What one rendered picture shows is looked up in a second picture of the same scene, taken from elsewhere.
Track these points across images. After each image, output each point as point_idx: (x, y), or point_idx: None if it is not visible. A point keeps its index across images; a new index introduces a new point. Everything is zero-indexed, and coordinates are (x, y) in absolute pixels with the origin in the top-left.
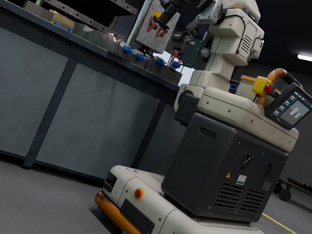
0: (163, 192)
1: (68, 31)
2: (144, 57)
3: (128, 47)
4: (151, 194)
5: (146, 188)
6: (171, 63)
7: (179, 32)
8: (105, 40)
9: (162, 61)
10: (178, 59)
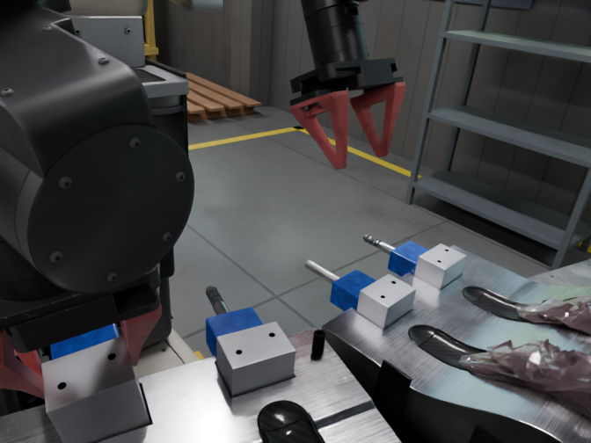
0: (153, 356)
1: (586, 261)
2: (334, 273)
3: (407, 242)
4: (183, 342)
5: (188, 352)
6: (134, 367)
7: (92, 47)
8: (531, 281)
9: (229, 309)
10: (19, 367)
